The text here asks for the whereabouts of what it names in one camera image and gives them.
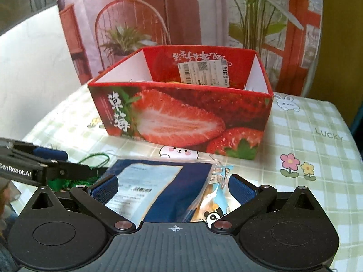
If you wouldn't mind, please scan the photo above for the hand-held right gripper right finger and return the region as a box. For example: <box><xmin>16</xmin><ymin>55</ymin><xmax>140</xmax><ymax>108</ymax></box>
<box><xmin>210</xmin><ymin>175</ymin><xmax>326</xmax><ymax>236</ymax></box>

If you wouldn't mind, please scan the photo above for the panda print snack packet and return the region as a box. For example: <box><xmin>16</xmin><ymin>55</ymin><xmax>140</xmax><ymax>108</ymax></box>
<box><xmin>186</xmin><ymin>153</ymin><xmax>242</xmax><ymax>229</ymax></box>

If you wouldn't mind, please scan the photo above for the red strawberry print cardboard box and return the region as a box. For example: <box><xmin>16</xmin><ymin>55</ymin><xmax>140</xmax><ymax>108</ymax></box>
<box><xmin>87</xmin><ymin>45</ymin><xmax>274</xmax><ymax>160</ymax></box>

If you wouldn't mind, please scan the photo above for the yellow-brown wooden panel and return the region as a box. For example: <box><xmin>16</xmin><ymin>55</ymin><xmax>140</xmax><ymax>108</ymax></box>
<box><xmin>302</xmin><ymin>0</ymin><xmax>346</xmax><ymax>102</ymax></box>

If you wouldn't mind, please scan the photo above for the printed room scene backdrop cloth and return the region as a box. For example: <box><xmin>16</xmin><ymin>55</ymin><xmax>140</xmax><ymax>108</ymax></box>
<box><xmin>55</xmin><ymin>0</ymin><xmax>324</xmax><ymax>97</ymax></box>

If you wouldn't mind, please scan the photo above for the teal curtain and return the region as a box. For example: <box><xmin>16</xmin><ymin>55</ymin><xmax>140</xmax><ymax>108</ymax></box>
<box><xmin>348</xmin><ymin>85</ymin><xmax>363</xmax><ymax>139</ymax></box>

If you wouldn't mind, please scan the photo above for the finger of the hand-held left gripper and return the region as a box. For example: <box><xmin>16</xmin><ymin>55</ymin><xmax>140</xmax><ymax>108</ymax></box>
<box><xmin>8</xmin><ymin>144</ymin><xmax>69</xmax><ymax>163</ymax></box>
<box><xmin>45</xmin><ymin>160</ymin><xmax>110</xmax><ymax>181</ymax></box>

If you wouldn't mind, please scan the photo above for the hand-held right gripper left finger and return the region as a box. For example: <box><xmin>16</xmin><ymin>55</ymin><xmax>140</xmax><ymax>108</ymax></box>
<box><xmin>27</xmin><ymin>175</ymin><xmax>137</xmax><ymax>235</ymax></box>

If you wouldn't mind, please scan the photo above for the green mesh net bag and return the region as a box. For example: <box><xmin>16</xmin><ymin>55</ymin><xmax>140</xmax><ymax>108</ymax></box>
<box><xmin>48</xmin><ymin>153</ymin><xmax>112</xmax><ymax>191</ymax></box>

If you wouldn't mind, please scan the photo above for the blue and white packet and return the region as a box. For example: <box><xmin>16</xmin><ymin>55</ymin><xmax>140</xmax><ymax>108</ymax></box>
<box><xmin>103</xmin><ymin>159</ymin><xmax>214</xmax><ymax>224</ymax></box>

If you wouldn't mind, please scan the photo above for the checked printed tablecloth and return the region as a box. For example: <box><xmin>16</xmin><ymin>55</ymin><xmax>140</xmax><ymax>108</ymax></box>
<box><xmin>14</xmin><ymin>85</ymin><xmax>363</xmax><ymax>272</ymax></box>

